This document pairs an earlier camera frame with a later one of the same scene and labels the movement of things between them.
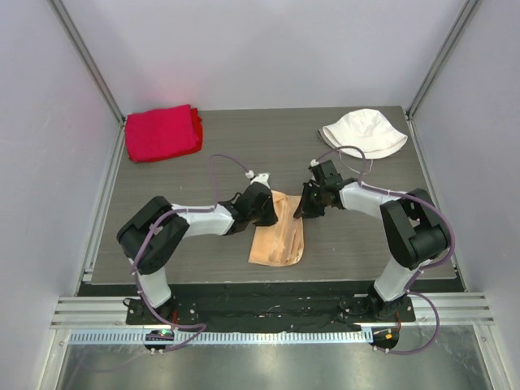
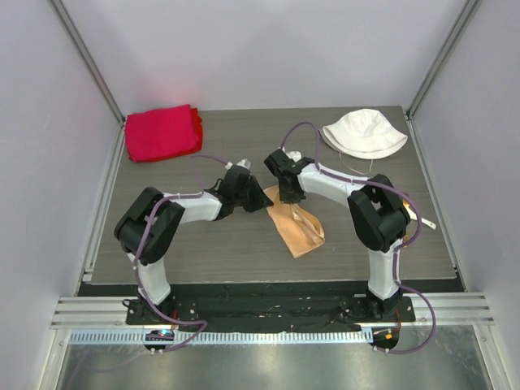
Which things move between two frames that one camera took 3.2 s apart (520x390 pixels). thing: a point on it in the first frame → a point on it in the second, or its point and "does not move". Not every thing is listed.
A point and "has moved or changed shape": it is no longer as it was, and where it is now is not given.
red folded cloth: (158, 133) does not move
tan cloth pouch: (282, 243) has moved or changed shape
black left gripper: (271, 218) → (261, 201)
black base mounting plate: (268, 314) does not move
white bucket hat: (367, 129) does not move
